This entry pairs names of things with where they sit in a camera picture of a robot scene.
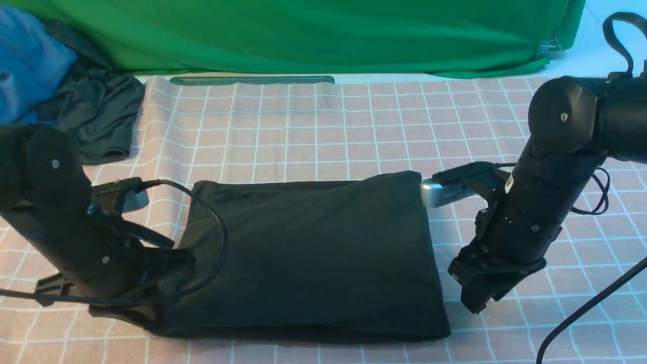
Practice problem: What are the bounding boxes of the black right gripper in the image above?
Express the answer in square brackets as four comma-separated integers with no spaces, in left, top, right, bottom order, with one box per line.
[448,202,564,314]

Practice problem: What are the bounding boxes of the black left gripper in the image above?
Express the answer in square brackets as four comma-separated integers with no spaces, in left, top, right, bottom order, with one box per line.
[34,229,196,307]

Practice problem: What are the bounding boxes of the dark gray long-sleeve top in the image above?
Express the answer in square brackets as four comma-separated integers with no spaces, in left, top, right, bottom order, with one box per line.
[147,170,451,342]

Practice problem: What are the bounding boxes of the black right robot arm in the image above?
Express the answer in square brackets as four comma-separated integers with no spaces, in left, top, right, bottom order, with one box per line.
[448,76,646,314]

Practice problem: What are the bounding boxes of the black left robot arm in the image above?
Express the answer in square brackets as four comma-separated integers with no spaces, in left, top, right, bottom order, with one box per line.
[2,124,196,306]

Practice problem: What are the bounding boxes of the dark gray crumpled garment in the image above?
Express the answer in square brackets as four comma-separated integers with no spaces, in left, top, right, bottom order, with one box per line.
[35,20,145,165]

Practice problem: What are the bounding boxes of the blue crumpled garment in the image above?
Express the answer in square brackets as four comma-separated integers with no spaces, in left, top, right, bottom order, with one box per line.
[1,6,78,124]

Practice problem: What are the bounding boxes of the green backdrop cloth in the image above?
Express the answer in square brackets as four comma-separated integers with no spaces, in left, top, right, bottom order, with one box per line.
[2,1,585,79]

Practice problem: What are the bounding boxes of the metal binder clip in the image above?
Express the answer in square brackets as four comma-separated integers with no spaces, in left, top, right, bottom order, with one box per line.
[536,38,562,58]

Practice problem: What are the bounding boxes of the green strip at table edge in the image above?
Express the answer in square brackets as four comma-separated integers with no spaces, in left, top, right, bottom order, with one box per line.
[169,75,335,86]

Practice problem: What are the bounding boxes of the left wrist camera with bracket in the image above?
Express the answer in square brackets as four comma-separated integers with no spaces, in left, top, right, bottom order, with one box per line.
[92,177,158,216]

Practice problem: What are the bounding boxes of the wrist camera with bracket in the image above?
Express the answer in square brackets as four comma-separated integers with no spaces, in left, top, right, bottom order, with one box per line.
[92,177,158,216]
[420,161,516,209]

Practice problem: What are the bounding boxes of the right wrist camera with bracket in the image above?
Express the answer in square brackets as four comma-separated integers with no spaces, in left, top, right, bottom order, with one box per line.
[420,161,516,209]

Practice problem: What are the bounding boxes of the black left camera cable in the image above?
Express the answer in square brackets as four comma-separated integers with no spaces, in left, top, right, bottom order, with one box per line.
[0,179,228,306]

